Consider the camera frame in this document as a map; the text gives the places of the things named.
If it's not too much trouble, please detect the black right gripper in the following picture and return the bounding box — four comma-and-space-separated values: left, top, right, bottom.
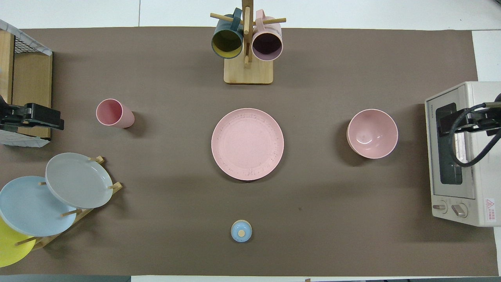
436, 103, 501, 137

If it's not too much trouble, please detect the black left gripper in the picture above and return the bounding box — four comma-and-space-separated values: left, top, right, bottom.
8, 103, 65, 132

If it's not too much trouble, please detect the pink plastic cup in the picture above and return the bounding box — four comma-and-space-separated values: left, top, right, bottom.
96, 98, 135, 128

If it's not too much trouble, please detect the pink bowl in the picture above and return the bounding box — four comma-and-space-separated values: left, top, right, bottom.
346, 108, 399, 159

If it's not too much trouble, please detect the beige toaster oven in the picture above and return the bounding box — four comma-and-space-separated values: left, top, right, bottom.
425, 81, 501, 227

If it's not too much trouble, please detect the grey plate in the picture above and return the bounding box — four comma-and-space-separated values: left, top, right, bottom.
45, 152, 114, 209

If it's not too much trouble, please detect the light blue plate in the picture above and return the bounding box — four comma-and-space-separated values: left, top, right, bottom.
0, 176, 77, 237

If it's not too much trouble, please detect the wooden plate rack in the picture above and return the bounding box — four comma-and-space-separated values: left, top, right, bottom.
15, 155, 123, 251

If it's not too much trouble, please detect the brown table mat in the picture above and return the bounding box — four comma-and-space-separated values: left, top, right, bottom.
0, 26, 500, 277

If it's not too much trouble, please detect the yellow plate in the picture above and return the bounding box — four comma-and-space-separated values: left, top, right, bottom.
0, 217, 36, 268

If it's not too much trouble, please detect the teal mug yellow inside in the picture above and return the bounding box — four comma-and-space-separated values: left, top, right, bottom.
211, 8, 244, 60

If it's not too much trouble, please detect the pink speckled plate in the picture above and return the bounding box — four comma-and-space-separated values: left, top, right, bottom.
211, 108, 285, 181

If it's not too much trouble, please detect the pink mug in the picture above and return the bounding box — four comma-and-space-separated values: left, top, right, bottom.
252, 9, 283, 62

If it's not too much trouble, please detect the wooden mug tree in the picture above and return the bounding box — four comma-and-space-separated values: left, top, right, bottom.
210, 0, 287, 85

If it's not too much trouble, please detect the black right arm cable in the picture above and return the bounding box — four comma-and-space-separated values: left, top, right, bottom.
448, 102, 501, 168

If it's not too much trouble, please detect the wooden crate with wire mesh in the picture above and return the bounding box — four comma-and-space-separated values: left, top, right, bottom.
0, 19, 54, 148

